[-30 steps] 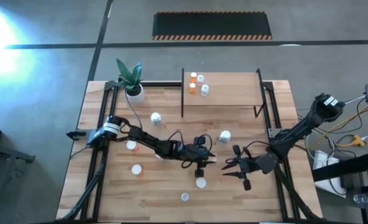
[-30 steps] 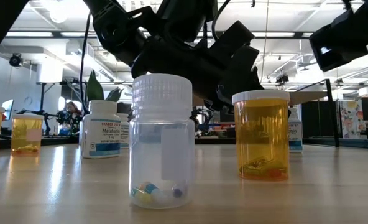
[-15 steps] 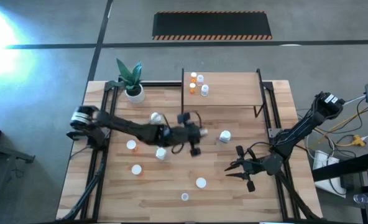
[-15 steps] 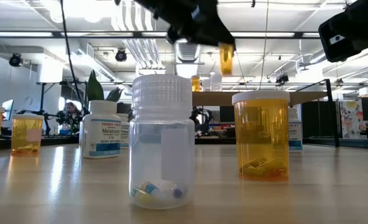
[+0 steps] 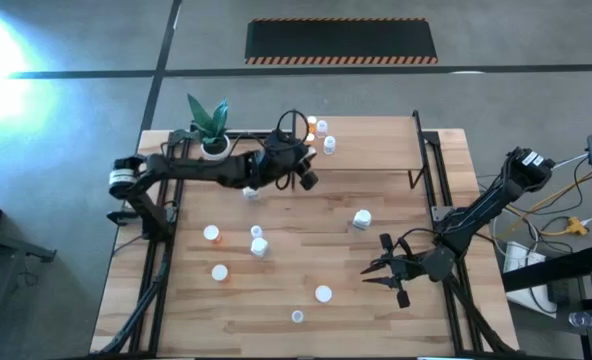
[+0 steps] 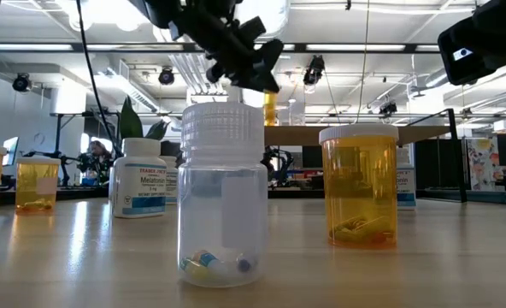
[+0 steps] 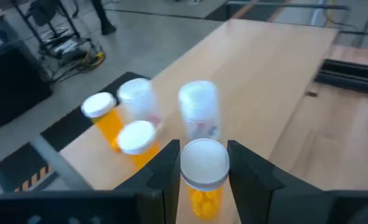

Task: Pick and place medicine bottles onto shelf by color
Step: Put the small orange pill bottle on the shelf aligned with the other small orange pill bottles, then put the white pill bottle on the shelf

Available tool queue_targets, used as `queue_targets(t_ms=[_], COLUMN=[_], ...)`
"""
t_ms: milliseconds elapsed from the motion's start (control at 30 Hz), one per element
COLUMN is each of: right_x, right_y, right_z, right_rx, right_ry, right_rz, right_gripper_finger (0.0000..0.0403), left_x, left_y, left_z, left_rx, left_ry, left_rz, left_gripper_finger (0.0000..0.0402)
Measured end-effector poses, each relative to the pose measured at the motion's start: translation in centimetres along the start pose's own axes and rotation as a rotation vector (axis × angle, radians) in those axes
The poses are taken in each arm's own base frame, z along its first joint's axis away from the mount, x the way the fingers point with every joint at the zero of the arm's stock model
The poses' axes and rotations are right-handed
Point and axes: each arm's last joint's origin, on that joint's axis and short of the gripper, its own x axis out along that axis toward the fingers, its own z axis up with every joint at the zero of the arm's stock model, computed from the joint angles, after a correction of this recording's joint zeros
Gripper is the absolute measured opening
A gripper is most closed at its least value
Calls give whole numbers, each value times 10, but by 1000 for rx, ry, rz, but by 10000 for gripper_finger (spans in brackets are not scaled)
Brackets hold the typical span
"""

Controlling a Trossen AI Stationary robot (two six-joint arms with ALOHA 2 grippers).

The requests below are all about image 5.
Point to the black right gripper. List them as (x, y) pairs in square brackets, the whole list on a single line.
[(408, 267)]

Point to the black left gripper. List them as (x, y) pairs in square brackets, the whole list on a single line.
[(283, 160)]

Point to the small orange pill bottle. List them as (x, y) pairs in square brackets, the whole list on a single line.
[(312, 120), (309, 137), (311, 150)]

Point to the white medicine bottle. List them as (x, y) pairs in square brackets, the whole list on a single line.
[(251, 194), (362, 219), (259, 247)]

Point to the clear plastic pill bottle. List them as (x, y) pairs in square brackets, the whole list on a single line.
[(321, 128), (329, 144)]

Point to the large orange pill bottle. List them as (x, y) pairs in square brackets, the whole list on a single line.
[(211, 233), (220, 272), (323, 293)]

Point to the clear bottle with colourful capsules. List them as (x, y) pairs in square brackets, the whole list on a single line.
[(297, 316)]

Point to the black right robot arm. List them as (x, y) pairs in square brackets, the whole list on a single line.
[(486, 205)]

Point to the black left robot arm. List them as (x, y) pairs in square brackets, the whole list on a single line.
[(196, 170)]

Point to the green plant in white pot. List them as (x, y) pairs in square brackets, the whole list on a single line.
[(216, 145)]

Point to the black hazard-striped floor mat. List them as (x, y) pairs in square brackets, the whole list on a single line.
[(341, 40)]

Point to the white power strip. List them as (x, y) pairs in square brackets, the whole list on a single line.
[(518, 257)]

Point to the yellow power splitter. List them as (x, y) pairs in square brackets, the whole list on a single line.
[(574, 226)]

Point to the clear water bottle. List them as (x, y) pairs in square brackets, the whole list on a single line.
[(581, 320)]

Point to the dark metal floor stand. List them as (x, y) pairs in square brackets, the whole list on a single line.
[(6, 242)]

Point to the wooden shelf with black frame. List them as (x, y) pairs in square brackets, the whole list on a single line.
[(371, 145)]

